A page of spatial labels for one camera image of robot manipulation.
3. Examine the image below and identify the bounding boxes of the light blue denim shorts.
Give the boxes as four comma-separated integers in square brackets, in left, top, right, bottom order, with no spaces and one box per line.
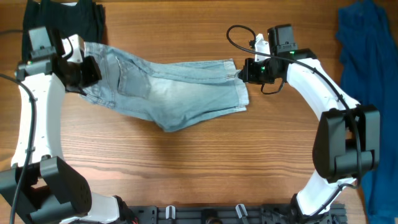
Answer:
[83,42,249,132]

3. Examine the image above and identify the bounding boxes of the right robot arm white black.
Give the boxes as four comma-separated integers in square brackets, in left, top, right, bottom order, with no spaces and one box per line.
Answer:
[238,24,381,223]

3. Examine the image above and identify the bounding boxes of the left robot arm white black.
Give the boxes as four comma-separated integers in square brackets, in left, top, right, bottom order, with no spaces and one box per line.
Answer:
[1,27,122,223]

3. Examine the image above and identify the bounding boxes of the black folded garment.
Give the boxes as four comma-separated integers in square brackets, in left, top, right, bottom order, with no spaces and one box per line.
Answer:
[22,0,105,43]

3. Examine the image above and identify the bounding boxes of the dark blue garment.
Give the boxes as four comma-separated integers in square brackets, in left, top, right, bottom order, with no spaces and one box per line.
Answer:
[336,1,397,223]

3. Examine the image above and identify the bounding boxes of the right black cable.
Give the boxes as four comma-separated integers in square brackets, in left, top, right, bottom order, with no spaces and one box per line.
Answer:
[226,24,363,215]

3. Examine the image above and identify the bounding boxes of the black cable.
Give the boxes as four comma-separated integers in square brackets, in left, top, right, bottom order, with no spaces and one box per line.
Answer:
[226,24,363,215]
[0,29,40,224]

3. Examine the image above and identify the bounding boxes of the left black cable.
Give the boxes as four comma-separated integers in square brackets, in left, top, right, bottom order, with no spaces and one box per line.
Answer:
[0,29,40,224]

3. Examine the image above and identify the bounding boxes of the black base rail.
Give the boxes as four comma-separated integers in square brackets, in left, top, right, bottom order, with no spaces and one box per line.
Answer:
[130,203,348,224]

